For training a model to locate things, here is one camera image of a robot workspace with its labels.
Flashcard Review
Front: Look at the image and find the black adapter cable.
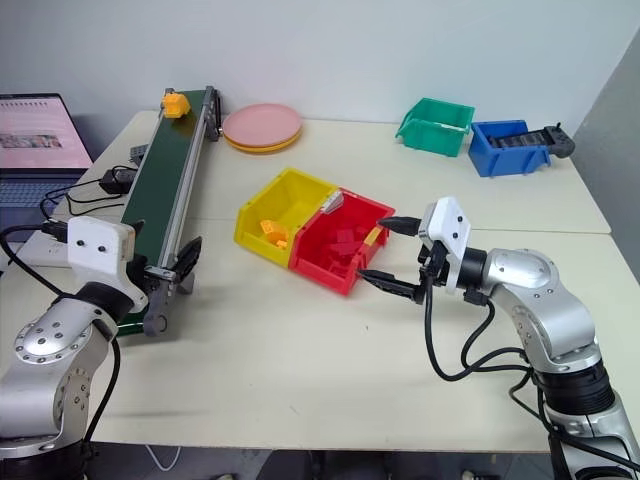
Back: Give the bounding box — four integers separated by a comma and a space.
39, 178, 126, 222

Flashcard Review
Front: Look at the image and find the red toy block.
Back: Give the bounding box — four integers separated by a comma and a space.
321, 241, 362, 263
334, 227, 365, 247

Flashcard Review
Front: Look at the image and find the yellow storage bin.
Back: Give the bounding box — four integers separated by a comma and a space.
233, 167, 340, 267

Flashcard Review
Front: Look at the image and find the blue storage bin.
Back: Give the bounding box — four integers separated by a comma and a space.
468, 119, 553, 179

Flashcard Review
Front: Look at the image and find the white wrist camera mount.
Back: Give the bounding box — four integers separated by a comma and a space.
418, 196, 474, 295
66, 215, 150, 314

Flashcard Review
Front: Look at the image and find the pink plate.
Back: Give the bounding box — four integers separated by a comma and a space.
222, 102, 304, 148

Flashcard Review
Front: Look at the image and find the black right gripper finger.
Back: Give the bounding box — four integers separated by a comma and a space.
358, 268, 427, 306
377, 215, 425, 239

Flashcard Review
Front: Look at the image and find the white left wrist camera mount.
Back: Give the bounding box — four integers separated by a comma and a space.
66, 215, 150, 314

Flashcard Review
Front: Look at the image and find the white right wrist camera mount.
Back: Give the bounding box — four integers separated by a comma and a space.
418, 196, 474, 295

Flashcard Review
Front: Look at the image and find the green storage bin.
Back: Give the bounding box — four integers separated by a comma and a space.
395, 97, 475, 159

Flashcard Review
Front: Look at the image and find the white cable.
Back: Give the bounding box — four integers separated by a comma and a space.
144, 443, 183, 473

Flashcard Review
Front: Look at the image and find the yellow plate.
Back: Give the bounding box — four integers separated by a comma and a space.
224, 130, 303, 155

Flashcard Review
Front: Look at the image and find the grey white toy block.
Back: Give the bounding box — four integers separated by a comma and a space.
321, 191, 347, 215

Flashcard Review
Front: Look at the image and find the open laptop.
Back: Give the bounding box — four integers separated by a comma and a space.
0, 92, 96, 232

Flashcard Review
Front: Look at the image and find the black power adapter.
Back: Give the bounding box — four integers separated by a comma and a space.
98, 166, 139, 194

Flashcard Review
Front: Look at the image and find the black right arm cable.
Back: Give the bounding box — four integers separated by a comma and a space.
423, 279, 640, 472

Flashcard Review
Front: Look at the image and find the red storage bin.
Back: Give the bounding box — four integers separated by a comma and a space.
288, 188, 397, 298

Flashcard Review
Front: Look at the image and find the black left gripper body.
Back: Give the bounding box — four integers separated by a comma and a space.
127, 252, 157, 302

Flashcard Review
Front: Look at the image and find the large yellow toy block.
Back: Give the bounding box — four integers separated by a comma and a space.
259, 218, 291, 245

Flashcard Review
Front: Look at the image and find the black handheld controller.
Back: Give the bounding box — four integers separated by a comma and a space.
487, 123, 577, 160

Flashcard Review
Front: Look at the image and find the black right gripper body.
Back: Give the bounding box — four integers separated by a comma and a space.
416, 238, 454, 306

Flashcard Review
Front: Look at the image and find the green conveyor belt grey frame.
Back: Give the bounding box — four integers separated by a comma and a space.
117, 85, 225, 342

